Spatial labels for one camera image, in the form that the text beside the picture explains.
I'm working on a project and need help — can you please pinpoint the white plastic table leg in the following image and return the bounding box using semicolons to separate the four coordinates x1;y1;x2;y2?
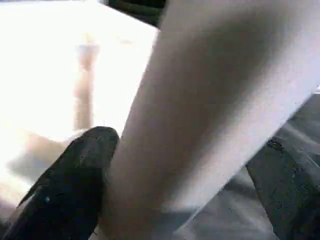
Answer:
98;0;320;240

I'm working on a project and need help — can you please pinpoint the black mat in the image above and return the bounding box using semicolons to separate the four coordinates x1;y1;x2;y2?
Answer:
104;0;320;240

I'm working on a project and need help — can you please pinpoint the white plastic table top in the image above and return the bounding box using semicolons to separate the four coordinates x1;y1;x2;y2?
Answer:
0;0;161;226

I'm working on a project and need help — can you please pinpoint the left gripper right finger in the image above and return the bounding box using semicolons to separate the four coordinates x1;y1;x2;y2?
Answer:
245;136;320;240

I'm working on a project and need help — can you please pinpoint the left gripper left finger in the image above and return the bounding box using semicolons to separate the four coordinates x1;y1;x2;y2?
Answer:
3;125;120;240

